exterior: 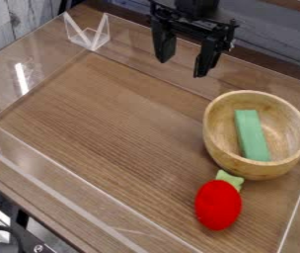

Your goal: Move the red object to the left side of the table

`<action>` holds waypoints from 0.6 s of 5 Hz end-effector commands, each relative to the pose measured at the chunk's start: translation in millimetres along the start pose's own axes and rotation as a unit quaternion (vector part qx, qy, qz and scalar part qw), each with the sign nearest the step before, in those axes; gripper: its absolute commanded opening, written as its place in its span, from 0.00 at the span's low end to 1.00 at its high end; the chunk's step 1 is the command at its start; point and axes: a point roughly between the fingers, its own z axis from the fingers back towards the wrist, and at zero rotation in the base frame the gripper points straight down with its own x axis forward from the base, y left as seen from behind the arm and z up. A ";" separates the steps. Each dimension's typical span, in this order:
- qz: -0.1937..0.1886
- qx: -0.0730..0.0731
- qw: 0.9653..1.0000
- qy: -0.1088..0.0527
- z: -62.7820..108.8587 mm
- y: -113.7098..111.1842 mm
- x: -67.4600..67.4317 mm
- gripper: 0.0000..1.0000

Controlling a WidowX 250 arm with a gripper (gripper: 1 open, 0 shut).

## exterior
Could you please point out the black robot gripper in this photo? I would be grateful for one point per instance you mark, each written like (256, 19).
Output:
(197, 18)

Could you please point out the red plush strawberry toy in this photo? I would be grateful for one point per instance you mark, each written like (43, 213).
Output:
(217, 201)

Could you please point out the wooden bowl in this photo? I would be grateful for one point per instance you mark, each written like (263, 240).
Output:
(280, 124)

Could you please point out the clear acrylic tray barrier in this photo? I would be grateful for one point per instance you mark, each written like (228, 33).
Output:
(102, 156)

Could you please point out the green rectangular block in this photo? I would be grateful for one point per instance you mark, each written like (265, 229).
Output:
(251, 136)

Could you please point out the black table leg frame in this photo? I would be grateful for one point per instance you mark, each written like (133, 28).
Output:
(31, 244)

